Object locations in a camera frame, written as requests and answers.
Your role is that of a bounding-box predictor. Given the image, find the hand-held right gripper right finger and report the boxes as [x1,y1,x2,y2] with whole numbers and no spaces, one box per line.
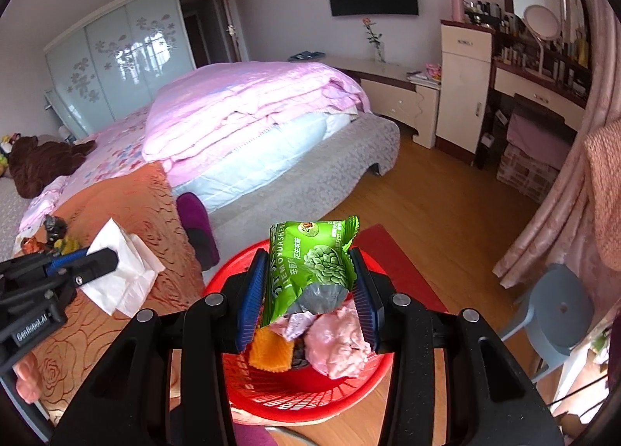
[349,246,566,446]

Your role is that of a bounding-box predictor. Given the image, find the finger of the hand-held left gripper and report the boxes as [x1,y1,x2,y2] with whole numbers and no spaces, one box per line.
[46,247,120,290]
[29,248,93,268]

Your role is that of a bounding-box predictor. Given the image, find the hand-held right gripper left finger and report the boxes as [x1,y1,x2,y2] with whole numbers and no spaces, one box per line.
[51,248,270,446]

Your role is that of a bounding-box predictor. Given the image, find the white tissue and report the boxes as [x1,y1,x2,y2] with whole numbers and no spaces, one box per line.
[78,218,166,317]

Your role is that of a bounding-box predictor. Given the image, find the green snack packet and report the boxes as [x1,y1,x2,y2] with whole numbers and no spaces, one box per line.
[262,216,360,328]

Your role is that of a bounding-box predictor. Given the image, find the red plastic basket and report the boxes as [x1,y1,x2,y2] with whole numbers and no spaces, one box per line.
[203,239,395,425]

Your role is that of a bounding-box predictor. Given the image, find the person's left hand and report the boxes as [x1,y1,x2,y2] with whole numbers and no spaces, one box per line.
[14,354,47,404]

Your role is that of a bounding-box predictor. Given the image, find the black plastic bag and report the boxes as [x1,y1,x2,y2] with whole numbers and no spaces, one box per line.
[43,214,68,243]

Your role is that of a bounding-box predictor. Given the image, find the pink crumpled wrapper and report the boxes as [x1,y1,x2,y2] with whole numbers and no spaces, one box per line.
[308,305,372,379]

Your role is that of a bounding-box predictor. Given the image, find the pale crumpled wrapper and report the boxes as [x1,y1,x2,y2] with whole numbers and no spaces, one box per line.
[269,313,316,341]

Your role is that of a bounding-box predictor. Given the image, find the yellow orange packet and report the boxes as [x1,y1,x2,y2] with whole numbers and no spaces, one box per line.
[247,327,294,373]

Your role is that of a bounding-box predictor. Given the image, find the red floor mat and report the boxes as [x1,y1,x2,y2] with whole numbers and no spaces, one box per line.
[356,224,449,313]

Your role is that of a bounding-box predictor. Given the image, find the orange rose blanket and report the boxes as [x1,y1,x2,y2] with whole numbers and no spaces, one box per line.
[22,162,207,422]

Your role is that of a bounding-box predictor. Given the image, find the brown teddy bear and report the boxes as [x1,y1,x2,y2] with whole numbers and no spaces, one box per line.
[10,136,97,199]

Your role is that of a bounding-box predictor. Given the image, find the purple slipper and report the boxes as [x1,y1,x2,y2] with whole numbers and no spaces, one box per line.
[175,192,220,272]

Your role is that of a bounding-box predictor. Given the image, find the pink floral bed sheet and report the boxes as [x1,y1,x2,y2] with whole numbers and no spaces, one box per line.
[17,104,170,238]

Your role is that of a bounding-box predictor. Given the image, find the yellow green plush toy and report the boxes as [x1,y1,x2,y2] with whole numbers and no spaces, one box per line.
[0,133,23,178]

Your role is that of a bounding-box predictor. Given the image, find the pale blue duvet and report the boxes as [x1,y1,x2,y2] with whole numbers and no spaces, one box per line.
[187,111,360,214]

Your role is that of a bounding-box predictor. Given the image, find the grey patterned bed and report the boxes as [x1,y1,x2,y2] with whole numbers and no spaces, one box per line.
[208,111,401,277]

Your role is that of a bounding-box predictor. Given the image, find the grey blue plastic stool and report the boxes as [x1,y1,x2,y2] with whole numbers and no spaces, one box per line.
[500,263,595,381]

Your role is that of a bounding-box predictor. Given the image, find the pink quilt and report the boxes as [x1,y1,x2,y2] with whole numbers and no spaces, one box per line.
[142,61,372,187]

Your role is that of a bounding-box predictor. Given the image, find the pale blue floral wardrobe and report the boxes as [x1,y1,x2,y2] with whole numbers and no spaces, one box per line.
[43,0,197,139]

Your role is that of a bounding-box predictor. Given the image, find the low cream desk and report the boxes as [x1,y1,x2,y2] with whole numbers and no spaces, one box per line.
[288,54,440,149]

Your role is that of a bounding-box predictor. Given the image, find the patterned storage box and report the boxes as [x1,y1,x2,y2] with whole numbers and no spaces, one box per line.
[496,143,559,204]

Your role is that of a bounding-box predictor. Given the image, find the pink curtain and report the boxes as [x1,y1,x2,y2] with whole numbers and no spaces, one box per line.
[492,0,621,292]

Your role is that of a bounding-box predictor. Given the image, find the tall cream cabinet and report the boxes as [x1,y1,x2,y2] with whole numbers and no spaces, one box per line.
[435,19,496,154]

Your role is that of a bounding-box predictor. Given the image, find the purple cushioned stool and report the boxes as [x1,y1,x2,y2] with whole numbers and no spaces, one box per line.
[505,94,580,168]

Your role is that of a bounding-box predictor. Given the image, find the dark wooden door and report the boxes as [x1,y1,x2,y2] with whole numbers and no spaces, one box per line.
[177,0,250,69]

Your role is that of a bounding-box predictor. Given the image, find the pink towel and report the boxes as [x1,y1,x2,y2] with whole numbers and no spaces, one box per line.
[583,117,621,272]

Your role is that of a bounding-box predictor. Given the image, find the flower in vase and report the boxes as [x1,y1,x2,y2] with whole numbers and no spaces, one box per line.
[363,17,386,64]

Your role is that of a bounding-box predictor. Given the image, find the dark wooden dresser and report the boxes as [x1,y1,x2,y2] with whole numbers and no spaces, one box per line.
[474,0,595,170]

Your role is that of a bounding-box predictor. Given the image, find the pink bottle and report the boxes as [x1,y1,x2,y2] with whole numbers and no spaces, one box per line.
[435,0,465,23]

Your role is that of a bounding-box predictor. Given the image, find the row of cosmetic bottles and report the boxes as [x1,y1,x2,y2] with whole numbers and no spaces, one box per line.
[463,0,590,88]

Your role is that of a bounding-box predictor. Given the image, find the round standing mirror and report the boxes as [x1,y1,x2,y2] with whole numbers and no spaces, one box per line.
[523,5,562,76]

